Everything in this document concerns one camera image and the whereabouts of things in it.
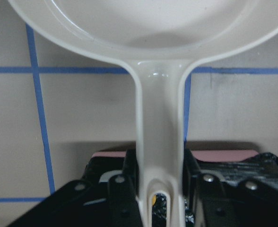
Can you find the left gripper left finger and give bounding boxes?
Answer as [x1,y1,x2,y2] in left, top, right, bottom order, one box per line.
[9,149,143,227]

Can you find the yellow toy potato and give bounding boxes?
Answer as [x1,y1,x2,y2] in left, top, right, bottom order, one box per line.
[152,194,156,206]

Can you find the black lined trash bin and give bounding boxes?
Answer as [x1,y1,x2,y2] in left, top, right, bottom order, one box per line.
[81,148,278,227]

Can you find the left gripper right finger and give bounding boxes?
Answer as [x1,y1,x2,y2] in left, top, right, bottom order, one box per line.
[183,149,278,227]

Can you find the beige plastic dustpan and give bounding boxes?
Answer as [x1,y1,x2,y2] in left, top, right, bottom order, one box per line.
[10,0,278,227]

